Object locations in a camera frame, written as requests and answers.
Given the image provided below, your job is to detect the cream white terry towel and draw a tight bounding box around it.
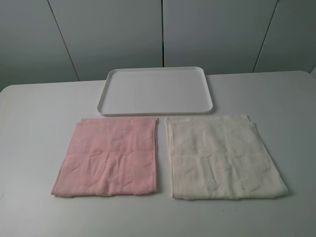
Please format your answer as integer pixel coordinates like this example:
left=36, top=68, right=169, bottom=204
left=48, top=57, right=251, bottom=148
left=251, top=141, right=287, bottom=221
left=165, top=115, right=288, bottom=200

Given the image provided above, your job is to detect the pink terry towel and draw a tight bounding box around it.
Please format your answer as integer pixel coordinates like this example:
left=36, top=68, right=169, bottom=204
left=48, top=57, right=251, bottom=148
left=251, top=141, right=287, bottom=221
left=51, top=118, right=158, bottom=198

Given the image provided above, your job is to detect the white rectangular plastic tray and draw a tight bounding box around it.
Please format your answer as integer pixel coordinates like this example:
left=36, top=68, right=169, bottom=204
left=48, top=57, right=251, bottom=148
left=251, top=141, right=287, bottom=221
left=97, top=67, right=213, bottom=116

